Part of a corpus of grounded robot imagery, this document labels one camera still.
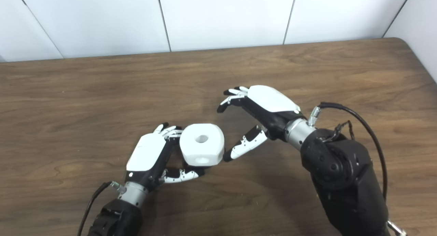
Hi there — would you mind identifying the round white piece with hole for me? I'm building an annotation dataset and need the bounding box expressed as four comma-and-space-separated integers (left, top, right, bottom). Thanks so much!
180, 123, 225, 167

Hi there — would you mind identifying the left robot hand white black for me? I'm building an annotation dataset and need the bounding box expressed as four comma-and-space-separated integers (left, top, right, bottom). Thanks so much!
125, 123, 205, 195

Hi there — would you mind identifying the black flanged holder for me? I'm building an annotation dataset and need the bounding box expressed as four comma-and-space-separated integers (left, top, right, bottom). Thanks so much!
183, 164, 207, 177

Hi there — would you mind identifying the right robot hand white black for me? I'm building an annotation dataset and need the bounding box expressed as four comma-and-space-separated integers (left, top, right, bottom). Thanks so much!
216, 85, 301, 162

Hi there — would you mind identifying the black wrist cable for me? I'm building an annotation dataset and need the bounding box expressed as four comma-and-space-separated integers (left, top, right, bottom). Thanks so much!
78, 181, 120, 236
307, 102, 407, 236

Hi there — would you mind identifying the thin black wire loop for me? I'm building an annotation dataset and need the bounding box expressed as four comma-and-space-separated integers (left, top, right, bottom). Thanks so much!
333, 121, 354, 141

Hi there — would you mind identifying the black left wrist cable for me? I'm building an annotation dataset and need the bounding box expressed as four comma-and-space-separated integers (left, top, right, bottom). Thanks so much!
78, 181, 120, 236

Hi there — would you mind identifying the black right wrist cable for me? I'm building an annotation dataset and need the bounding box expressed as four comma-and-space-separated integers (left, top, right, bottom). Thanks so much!
307, 102, 407, 236

